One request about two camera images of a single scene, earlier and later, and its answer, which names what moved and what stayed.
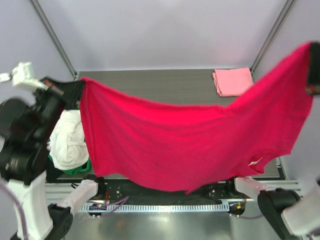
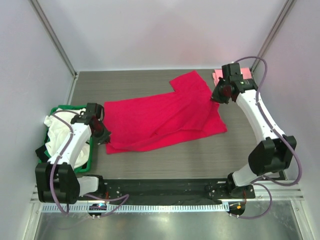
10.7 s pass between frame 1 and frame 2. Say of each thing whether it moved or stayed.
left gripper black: moved
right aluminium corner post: stayed
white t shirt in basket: stayed
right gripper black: moved
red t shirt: moved
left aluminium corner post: stayed
